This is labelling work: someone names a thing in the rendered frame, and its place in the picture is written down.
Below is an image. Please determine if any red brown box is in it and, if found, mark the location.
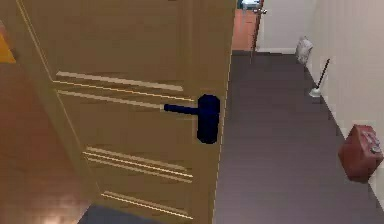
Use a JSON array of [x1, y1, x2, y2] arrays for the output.
[[337, 124, 384, 183]]

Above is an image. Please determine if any white crumpled bag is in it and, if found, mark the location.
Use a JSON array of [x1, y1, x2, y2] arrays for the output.
[[295, 35, 314, 65]]

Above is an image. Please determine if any tan wooden room door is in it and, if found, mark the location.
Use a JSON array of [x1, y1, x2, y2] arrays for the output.
[[0, 0, 238, 224]]

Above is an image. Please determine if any black stick with white base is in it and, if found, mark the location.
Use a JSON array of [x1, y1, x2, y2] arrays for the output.
[[308, 58, 331, 98]]

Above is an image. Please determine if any brown room door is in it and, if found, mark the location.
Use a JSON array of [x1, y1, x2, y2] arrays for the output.
[[252, 0, 266, 52]]

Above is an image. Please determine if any yellow block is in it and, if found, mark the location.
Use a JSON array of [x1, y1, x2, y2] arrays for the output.
[[0, 32, 17, 64]]

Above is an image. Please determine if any dark blue door handle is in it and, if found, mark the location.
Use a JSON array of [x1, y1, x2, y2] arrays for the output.
[[163, 94, 221, 145]]

